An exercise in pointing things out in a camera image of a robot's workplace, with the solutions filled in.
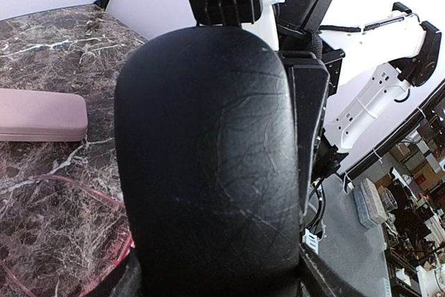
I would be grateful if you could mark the pink glasses case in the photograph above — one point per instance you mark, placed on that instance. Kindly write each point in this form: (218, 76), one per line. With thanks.
(40, 116)

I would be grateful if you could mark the pink translucent sunglasses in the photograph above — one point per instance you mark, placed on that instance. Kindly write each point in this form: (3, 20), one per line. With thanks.
(59, 240)

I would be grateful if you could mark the black glasses case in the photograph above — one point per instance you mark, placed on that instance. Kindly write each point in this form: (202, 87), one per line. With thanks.
(206, 154)

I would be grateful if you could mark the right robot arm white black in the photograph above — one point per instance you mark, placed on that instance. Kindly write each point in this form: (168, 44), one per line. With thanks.
(341, 78)

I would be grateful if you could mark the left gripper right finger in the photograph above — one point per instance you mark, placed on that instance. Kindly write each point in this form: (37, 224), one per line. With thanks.
(318, 278)

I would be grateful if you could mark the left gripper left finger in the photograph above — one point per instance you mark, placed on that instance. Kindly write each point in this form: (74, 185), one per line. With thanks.
(123, 281)

